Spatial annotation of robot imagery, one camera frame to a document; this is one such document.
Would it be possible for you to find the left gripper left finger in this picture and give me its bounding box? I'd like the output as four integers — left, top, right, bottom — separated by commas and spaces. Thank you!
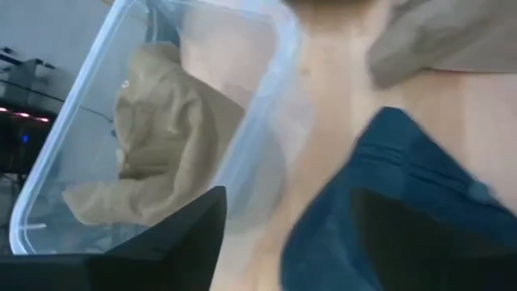
0, 185, 227, 291

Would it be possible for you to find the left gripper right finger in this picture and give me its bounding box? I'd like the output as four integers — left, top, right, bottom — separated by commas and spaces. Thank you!
350, 188, 517, 291

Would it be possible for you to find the blue denim cap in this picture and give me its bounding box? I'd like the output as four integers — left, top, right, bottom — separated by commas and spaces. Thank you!
280, 107, 517, 291

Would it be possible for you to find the beige cap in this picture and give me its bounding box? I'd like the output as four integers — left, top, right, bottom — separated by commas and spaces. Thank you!
62, 40, 247, 227
367, 0, 517, 90

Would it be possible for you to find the clear plastic bin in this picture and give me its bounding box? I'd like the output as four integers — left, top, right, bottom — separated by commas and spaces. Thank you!
8, 0, 308, 255

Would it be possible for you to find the black perforated computer case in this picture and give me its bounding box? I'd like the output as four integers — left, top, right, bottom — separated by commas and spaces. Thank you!
0, 103, 56, 177

